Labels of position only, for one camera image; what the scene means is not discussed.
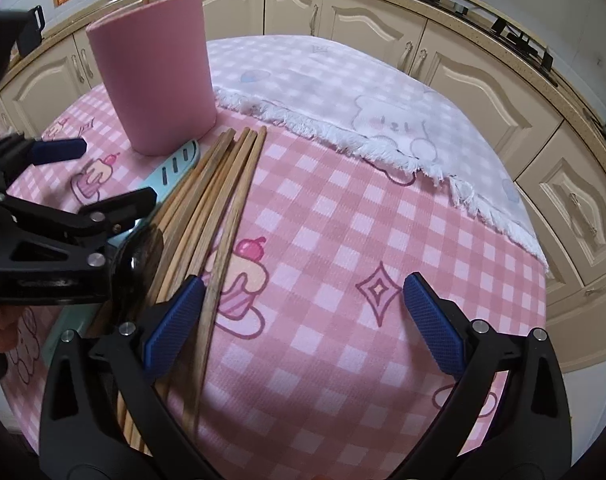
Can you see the black jug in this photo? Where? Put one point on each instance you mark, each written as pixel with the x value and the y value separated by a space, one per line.
pixel 30 30

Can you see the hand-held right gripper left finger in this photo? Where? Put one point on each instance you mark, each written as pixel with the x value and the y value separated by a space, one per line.
pixel 175 325

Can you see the bundle of wooden chopsticks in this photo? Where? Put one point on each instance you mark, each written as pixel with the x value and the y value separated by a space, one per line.
pixel 208 185

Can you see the cream kitchen cabinets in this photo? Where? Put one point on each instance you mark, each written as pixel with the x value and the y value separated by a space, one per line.
pixel 363 15

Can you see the light blue slotted utensil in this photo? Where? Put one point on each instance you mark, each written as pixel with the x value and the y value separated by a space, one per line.
pixel 178 167

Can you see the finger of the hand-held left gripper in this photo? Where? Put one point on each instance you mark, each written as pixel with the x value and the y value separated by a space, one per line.
pixel 58 150
pixel 118 205

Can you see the grey checked fringed cloth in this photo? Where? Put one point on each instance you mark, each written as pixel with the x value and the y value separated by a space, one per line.
pixel 333 85

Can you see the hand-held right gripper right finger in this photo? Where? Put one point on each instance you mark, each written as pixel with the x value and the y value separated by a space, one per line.
pixel 433 325

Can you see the pink cup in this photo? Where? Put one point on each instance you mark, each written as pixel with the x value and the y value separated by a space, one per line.
pixel 153 75

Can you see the pink checked tablecloth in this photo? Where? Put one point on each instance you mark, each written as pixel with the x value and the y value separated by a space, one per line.
pixel 333 310

